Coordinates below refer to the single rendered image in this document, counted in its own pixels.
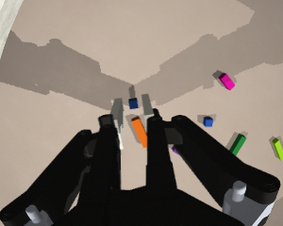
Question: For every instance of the small blue block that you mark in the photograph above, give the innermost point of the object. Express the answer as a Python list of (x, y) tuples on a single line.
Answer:
[(208, 121), (133, 103)]

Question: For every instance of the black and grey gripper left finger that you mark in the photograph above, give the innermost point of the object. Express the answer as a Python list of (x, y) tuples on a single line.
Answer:
[(52, 194)]

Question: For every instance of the orange rod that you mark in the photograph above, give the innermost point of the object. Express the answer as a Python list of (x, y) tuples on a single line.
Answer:
[(137, 123)]

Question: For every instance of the small magenta block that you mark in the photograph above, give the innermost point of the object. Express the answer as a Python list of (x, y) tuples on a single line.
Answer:
[(224, 78)]

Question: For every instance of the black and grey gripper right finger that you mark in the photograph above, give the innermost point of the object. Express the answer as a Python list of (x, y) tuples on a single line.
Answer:
[(245, 193)]

